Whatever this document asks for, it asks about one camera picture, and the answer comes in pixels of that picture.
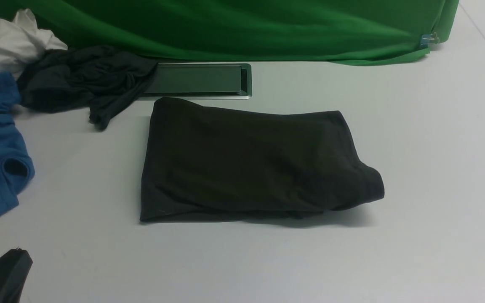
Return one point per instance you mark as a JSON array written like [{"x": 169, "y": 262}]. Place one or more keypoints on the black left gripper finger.
[{"x": 14, "y": 269}]

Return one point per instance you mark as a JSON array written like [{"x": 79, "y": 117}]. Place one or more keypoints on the dark gray long-sleeve shirt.
[{"x": 211, "y": 164}]

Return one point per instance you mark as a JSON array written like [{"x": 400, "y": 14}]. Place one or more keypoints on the dark slate crumpled shirt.
[{"x": 102, "y": 78}]

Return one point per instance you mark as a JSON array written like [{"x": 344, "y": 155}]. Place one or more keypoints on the white crumpled cloth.
[{"x": 22, "y": 42}]

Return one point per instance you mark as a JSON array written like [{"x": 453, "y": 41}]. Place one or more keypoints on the green backdrop cloth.
[{"x": 350, "y": 32}]

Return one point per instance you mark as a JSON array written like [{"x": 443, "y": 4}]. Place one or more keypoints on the blue binder clip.
[{"x": 427, "y": 40}]

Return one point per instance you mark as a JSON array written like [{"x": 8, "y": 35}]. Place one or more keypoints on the silver table cable hatch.
[{"x": 201, "y": 81}]

